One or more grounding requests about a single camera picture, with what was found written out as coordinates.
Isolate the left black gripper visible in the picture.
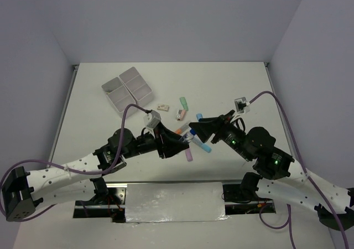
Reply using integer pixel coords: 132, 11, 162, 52
122, 121, 189, 159

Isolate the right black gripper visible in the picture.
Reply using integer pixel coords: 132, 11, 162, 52
187, 109, 252, 160

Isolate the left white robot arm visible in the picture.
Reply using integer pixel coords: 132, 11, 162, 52
1, 123, 189, 222

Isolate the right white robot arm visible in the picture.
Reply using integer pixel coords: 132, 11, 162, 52
189, 111, 353, 231

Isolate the orange grey highlighter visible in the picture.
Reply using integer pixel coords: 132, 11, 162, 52
175, 122, 190, 134

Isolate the blue transparent case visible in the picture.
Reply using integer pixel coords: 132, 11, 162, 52
196, 113, 203, 121

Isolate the purple pink highlighter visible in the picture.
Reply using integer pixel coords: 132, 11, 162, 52
185, 148, 193, 162

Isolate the light blue highlighter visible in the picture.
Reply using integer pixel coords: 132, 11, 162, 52
192, 138, 212, 153

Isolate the pink white mini stapler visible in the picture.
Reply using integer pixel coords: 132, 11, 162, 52
175, 109, 186, 121

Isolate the staples box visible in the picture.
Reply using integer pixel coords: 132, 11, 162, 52
157, 104, 170, 112

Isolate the green transparent case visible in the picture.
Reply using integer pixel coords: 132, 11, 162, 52
179, 96, 189, 111

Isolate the right white divided container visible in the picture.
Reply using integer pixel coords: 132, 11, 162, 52
118, 67, 154, 107

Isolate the white divided container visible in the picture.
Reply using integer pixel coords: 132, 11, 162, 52
101, 77, 136, 118
118, 67, 154, 107

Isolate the left white divided container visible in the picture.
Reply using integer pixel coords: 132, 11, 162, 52
101, 77, 136, 118

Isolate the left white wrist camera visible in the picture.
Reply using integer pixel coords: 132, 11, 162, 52
143, 110, 161, 130

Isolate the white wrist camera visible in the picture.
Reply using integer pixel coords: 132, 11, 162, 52
234, 97, 250, 115
143, 110, 161, 130

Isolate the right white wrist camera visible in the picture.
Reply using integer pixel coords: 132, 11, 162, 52
234, 97, 250, 115

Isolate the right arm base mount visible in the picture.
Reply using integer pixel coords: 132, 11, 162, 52
221, 172, 275, 215

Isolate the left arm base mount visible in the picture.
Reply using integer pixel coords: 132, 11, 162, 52
73, 178, 127, 223

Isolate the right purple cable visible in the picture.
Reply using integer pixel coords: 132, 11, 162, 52
246, 91, 349, 249

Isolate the purple cable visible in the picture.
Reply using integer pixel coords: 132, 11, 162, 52
246, 91, 349, 249
0, 103, 152, 219

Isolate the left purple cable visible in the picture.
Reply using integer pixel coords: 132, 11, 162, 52
0, 103, 152, 219

